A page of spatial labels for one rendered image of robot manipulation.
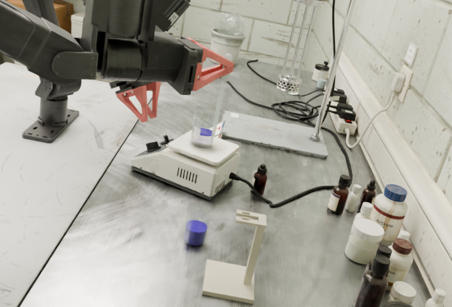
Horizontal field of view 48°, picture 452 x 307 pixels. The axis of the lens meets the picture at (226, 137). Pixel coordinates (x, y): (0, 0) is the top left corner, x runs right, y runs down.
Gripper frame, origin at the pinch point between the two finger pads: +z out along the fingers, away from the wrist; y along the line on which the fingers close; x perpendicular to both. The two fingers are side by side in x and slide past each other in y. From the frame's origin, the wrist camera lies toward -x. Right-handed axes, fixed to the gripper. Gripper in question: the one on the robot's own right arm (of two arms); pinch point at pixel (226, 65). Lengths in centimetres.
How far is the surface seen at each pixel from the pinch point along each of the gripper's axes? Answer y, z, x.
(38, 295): -7.5, -27.0, 32.4
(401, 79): 24, 68, 8
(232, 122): 49, 35, 31
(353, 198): 2.0, 38.9, 28.5
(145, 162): 23.8, -0.7, 29.0
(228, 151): 16.3, 14.2, 23.3
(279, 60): 208, 163, 55
